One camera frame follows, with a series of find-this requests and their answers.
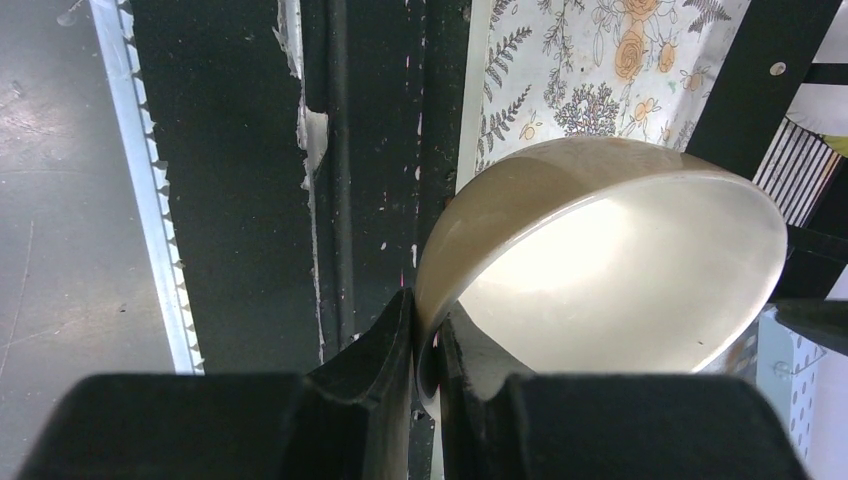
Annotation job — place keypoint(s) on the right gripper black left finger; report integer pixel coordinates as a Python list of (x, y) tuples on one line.
[(347, 419)]

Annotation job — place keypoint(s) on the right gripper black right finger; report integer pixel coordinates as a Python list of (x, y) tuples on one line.
[(501, 421)]

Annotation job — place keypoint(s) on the plain beige bowl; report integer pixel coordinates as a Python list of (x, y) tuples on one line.
[(600, 254)]

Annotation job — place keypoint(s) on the black wire dish rack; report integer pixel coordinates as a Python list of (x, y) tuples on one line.
[(770, 57)]

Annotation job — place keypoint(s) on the blue perforated stand tray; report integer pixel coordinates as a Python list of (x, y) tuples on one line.
[(786, 374)]

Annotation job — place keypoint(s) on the floral table mat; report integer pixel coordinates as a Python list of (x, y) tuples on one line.
[(543, 70)]

